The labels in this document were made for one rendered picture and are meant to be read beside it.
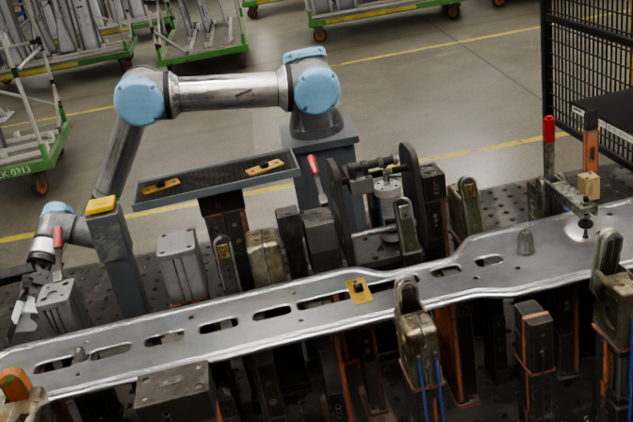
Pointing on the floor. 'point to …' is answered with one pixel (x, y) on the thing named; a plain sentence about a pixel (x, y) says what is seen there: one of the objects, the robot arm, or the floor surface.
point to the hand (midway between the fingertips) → (8, 334)
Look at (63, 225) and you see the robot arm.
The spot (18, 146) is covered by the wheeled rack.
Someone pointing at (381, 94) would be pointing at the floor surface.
